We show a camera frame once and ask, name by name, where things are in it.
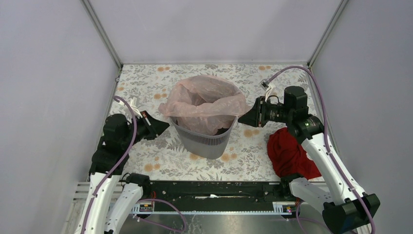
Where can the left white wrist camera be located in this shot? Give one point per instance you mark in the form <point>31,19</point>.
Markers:
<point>132,102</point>

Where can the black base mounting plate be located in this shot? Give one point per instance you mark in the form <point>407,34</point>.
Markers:
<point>215,192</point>

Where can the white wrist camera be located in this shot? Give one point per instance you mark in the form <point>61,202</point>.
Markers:
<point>268,87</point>
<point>132,102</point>

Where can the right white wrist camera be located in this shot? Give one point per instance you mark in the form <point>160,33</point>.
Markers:
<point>268,87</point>

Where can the pink plastic trash bag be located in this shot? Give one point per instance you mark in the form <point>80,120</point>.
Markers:
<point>204,104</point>

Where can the grey plastic trash bin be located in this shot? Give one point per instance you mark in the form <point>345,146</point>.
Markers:
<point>210,147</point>

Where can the red cloth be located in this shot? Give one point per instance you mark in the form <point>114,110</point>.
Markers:
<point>288,157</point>

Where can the grey slotted cable duct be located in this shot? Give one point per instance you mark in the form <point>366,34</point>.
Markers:
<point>271,208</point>

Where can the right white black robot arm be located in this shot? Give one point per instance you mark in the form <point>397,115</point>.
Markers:
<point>346,206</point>

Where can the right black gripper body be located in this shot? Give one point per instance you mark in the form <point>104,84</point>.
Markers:
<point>268,112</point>

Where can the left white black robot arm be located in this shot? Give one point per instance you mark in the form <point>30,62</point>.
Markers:
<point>108,161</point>

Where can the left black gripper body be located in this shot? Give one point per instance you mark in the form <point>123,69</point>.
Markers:
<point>142,130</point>

